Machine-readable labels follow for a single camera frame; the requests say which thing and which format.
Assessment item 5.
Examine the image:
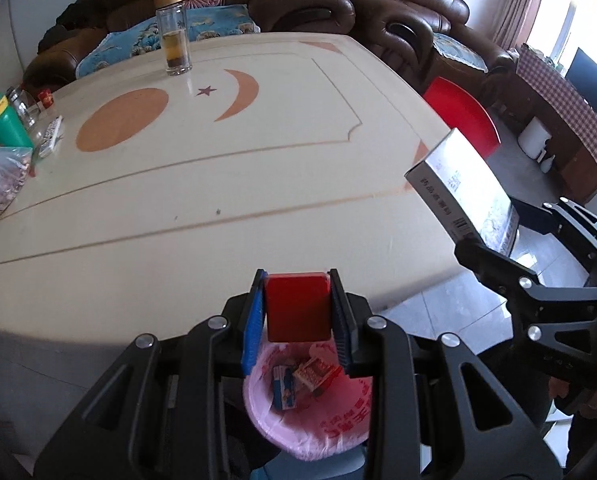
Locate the red checked cloth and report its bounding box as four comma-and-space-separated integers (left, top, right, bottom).
515, 44, 597, 172

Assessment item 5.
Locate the red plastic stool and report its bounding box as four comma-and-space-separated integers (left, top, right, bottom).
422, 76, 503, 159

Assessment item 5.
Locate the green plastic cup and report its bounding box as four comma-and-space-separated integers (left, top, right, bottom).
0, 91, 34, 150

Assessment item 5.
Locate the white cardboard box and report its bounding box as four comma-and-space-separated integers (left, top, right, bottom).
404, 127, 522, 257

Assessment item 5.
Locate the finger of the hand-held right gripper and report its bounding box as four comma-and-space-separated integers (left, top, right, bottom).
453, 236, 597, 312
513, 198, 597, 262

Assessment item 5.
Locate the glass bottle with gold cap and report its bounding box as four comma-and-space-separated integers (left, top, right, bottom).
153, 0, 194, 77

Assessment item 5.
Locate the blue lace armrest cover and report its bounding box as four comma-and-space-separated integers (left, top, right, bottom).
430, 32, 489, 74

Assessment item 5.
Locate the black monitor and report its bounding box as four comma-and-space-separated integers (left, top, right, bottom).
563, 47, 597, 122

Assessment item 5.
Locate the blue and white small box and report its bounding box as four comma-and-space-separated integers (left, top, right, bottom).
272, 364, 299, 411

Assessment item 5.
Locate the beige wooden table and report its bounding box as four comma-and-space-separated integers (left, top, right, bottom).
0, 32, 462, 357

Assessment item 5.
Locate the pink curtain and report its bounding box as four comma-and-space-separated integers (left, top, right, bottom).
495, 0, 549, 54

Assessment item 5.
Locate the red and white small box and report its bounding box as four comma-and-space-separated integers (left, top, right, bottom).
292, 357, 342, 397

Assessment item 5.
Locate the blue floral cloth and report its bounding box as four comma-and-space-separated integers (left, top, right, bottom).
75, 4, 262, 80

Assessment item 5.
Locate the clear glass jar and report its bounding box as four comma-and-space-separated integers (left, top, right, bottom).
6, 87, 47, 144

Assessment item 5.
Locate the white pot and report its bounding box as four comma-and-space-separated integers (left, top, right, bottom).
517, 117, 552, 159

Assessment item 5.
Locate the wooden cabinet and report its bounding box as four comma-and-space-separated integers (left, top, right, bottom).
498, 75, 597, 207

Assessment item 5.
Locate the remote control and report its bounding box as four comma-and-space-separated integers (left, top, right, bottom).
32, 115, 66, 157

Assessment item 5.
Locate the person's right hand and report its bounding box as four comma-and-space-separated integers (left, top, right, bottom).
551, 377, 597, 419

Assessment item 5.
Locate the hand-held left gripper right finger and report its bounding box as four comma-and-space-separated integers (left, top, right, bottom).
327, 268, 563, 480

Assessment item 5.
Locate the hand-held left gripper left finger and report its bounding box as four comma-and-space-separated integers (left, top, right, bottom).
33, 269, 270, 480

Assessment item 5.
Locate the pink-lined trash bin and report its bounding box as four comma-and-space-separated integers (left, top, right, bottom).
242, 341, 375, 462

